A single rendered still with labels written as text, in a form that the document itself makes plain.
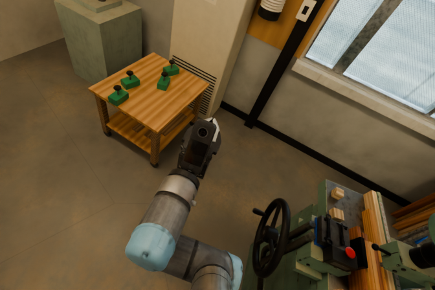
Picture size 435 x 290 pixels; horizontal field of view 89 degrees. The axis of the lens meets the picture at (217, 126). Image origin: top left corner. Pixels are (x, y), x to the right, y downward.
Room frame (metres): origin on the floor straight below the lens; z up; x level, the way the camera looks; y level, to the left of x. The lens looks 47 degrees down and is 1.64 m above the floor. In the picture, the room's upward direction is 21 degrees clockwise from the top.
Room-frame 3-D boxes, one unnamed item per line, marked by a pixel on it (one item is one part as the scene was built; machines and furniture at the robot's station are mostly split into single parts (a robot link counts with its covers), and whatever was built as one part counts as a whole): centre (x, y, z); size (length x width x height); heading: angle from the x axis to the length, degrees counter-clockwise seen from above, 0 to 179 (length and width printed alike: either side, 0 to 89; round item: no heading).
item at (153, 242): (0.11, 0.03, 1.21); 0.11 x 0.08 x 0.09; 178
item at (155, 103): (1.18, 0.54, 0.32); 0.66 x 0.57 x 0.64; 167
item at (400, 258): (0.32, -0.69, 1.03); 0.14 x 0.07 x 0.09; 87
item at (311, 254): (0.33, -0.48, 0.91); 0.15 x 0.14 x 0.09; 177
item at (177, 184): (0.19, 0.03, 1.21); 0.08 x 0.05 x 0.08; 88
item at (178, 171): (0.27, 0.02, 1.20); 0.12 x 0.08 x 0.09; 178
